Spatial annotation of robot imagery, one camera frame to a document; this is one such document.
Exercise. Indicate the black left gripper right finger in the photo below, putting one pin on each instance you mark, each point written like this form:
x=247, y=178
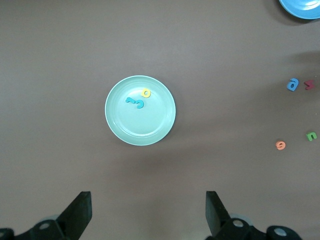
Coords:
x=217, y=217

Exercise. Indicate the blue foam letter a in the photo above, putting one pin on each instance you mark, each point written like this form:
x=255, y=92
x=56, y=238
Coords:
x=290, y=86

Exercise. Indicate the green foam letter u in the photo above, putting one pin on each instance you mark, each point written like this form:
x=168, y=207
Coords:
x=308, y=137

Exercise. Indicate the blue round plate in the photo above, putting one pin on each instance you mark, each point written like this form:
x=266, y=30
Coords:
x=300, y=8

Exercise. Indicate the teal foam letter r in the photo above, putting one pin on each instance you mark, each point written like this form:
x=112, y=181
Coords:
x=130, y=100

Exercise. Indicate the light green round plate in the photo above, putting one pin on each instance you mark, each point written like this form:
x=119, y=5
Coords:
x=140, y=125

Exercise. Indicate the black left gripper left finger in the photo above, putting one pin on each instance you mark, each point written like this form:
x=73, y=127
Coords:
x=75, y=215

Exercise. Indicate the teal foam letter c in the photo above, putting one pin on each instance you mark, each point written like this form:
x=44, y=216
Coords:
x=143, y=103

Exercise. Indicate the dark red foam letter m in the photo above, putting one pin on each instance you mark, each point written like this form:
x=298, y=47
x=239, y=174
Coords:
x=310, y=85

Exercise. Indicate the yellow foam letter o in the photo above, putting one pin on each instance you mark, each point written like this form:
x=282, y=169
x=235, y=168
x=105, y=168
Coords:
x=142, y=93

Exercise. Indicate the brown table cover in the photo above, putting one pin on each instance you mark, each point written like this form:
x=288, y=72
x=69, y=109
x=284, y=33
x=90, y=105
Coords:
x=50, y=75

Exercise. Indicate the orange foam number six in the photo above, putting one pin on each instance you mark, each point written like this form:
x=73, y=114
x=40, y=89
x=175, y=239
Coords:
x=277, y=145

